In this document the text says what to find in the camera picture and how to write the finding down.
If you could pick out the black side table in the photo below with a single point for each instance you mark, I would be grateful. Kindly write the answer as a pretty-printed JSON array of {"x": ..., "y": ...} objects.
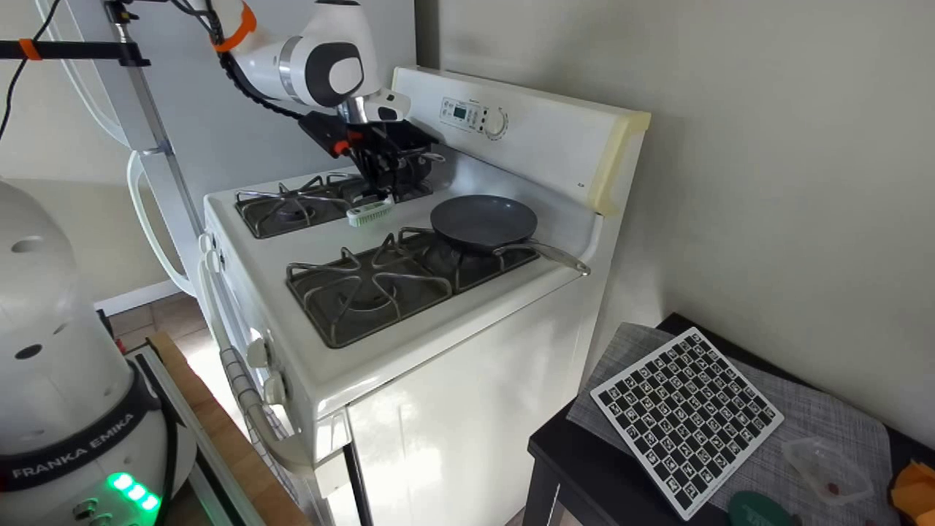
[{"x": 587, "y": 470}]

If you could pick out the green round object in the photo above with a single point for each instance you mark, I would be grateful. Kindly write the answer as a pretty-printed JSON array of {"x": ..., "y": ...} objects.
[{"x": 761, "y": 510}]

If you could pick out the white timer dial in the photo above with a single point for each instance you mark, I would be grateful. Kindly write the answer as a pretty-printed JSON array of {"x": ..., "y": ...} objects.
[{"x": 498, "y": 120}]

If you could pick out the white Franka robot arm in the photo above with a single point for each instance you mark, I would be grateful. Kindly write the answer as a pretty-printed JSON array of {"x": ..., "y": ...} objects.
[{"x": 59, "y": 340}]

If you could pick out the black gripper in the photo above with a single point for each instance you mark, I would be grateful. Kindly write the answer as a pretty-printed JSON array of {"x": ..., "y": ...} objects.
[{"x": 390, "y": 151}]

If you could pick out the dark grey frying pan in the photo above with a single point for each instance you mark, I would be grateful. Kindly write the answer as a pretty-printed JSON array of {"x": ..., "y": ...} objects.
[{"x": 483, "y": 224}]

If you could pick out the aluminium frame rail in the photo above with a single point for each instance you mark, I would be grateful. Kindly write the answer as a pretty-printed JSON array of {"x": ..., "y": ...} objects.
[{"x": 185, "y": 410}]

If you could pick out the grey mat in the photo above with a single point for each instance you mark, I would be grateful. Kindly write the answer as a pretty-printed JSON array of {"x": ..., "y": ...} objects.
[{"x": 837, "y": 420}]

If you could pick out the clear plastic container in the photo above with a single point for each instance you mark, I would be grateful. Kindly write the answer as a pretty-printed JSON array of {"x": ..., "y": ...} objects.
[{"x": 829, "y": 470}]

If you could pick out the wooden board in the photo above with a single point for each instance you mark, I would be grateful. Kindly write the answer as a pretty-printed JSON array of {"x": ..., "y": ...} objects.
[{"x": 224, "y": 440}]

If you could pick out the orange object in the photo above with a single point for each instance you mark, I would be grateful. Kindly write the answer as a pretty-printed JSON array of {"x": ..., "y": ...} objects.
[{"x": 918, "y": 493}]

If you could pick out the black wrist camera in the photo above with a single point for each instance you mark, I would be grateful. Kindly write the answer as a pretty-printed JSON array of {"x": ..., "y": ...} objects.
[{"x": 327, "y": 136}]

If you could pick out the black burner grate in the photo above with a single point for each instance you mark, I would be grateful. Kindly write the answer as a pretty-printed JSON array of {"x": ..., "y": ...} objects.
[
  {"x": 369, "y": 294},
  {"x": 283, "y": 209}
]

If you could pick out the metal camera stand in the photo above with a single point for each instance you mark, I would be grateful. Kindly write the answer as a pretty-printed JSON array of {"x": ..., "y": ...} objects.
[{"x": 156, "y": 128}]

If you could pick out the white gas stove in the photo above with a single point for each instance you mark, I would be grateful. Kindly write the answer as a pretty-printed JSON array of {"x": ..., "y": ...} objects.
[{"x": 470, "y": 410}]

